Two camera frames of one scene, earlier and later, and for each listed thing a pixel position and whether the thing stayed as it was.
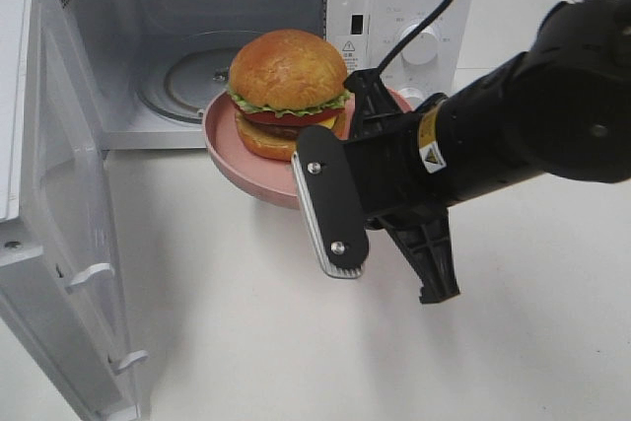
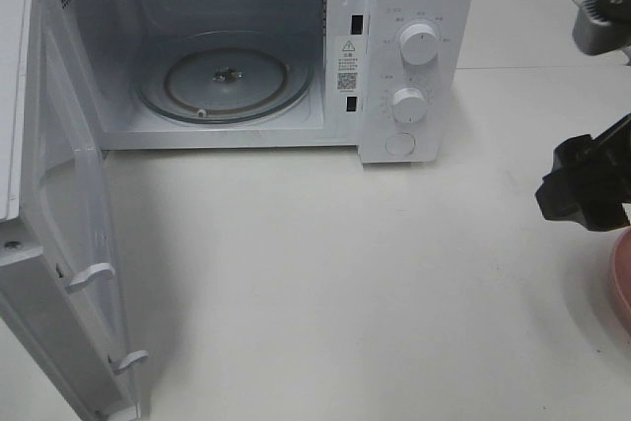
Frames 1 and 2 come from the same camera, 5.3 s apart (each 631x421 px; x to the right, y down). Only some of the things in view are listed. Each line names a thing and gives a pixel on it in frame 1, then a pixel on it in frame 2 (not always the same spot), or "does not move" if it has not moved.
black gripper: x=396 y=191 → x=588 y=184
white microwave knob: x=423 y=49 does not move
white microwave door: x=57 y=255 does not move
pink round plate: x=260 y=177 → x=621 y=266
